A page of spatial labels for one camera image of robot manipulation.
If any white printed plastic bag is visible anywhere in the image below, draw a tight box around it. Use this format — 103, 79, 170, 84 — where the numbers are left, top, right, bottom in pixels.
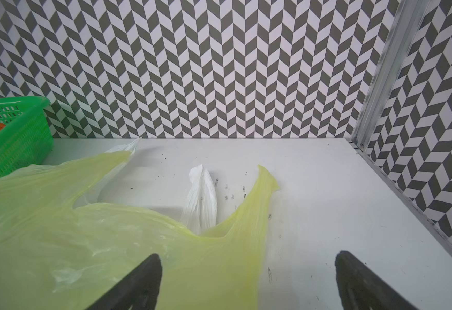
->
180, 165, 218, 235

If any green plastic basket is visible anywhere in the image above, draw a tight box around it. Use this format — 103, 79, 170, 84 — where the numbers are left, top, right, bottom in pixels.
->
0, 96, 54, 178

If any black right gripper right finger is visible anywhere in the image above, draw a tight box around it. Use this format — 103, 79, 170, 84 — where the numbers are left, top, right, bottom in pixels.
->
335, 251, 416, 310

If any yellow-green plastic bag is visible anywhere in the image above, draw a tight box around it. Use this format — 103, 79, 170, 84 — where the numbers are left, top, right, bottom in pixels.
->
0, 151, 278, 309

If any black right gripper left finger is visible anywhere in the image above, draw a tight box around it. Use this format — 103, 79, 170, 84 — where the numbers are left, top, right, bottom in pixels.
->
87, 254, 163, 310

